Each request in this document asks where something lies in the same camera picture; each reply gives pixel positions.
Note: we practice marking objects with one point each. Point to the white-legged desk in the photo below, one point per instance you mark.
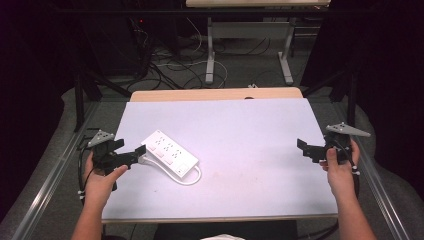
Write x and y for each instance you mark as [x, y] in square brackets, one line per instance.
[253, 30]

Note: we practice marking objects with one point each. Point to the white power strip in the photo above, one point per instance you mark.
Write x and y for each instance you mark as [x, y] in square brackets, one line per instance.
[170, 151]

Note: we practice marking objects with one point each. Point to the person's dark clothing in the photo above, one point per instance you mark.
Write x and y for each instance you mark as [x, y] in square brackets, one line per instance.
[226, 229]

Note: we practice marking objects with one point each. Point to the person's left hand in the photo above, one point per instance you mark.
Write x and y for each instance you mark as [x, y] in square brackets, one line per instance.
[98, 186]

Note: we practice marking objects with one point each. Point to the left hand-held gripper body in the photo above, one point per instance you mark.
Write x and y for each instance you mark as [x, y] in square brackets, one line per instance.
[103, 156]

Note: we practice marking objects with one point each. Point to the dark computer tower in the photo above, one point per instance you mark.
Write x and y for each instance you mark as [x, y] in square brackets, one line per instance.
[113, 43]

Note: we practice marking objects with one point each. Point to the person's right hand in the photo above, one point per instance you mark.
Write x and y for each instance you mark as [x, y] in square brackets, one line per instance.
[341, 180]

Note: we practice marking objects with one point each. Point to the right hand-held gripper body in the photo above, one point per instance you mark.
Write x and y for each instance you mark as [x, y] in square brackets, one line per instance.
[341, 140]

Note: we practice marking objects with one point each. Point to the aluminium rail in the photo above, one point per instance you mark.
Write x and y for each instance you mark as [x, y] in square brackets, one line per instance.
[50, 186]
[380, 193]

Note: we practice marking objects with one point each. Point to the black metal stand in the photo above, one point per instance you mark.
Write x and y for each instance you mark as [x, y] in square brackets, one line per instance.
[351, 100]
[79, 100]

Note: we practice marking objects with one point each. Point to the wooden table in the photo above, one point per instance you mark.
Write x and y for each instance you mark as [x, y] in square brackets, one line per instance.
[200, 94]

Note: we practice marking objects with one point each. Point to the white table mat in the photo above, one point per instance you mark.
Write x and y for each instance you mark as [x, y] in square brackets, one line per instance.
[240, 143]

